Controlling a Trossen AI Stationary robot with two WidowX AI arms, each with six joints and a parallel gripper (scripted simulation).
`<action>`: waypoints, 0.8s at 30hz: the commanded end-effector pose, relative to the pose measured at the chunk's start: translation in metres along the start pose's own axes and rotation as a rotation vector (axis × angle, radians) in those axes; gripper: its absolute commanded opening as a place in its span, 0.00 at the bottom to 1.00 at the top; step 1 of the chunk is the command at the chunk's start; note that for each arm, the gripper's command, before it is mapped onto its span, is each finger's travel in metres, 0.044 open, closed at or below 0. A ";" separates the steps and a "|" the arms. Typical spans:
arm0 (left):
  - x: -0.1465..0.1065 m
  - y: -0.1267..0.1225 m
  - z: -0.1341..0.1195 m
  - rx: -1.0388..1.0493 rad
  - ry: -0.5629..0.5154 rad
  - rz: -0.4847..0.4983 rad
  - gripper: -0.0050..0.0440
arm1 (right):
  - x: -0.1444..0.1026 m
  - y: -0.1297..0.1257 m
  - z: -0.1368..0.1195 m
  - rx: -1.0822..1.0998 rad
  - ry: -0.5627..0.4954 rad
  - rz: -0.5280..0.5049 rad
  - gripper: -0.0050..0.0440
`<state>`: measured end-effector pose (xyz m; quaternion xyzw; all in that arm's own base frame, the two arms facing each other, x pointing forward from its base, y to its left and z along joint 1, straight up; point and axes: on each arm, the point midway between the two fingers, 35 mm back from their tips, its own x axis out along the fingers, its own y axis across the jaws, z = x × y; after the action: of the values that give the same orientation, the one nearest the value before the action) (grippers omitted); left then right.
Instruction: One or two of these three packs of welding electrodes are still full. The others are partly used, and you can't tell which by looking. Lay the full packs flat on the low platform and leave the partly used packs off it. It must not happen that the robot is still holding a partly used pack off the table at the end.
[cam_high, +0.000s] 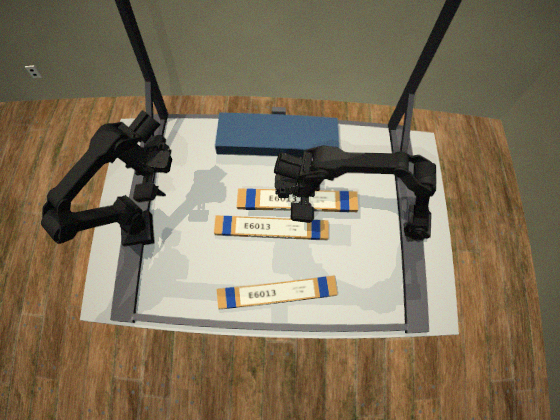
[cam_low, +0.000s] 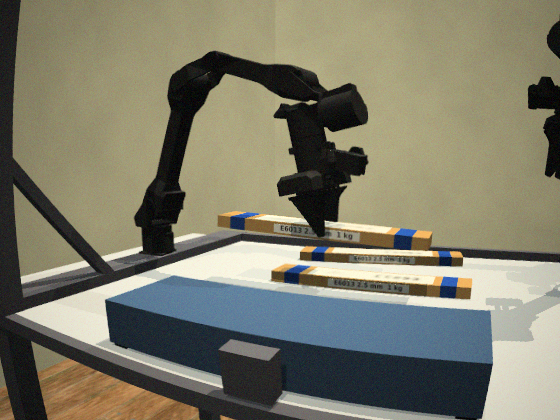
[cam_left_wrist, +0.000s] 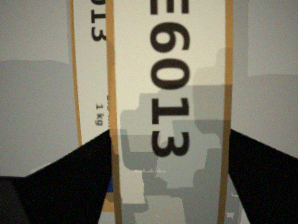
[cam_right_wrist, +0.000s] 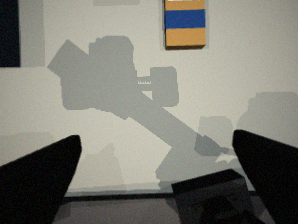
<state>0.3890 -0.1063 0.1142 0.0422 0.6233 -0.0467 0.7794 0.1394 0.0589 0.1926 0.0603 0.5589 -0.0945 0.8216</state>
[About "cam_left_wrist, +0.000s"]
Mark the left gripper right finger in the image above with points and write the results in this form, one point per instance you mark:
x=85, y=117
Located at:
x=265, y=179

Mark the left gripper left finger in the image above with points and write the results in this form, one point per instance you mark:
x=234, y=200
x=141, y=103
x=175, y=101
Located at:
x=71, y=190

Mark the orange welding electrode pack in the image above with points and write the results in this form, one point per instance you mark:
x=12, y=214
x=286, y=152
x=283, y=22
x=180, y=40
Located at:
x=89, y=62

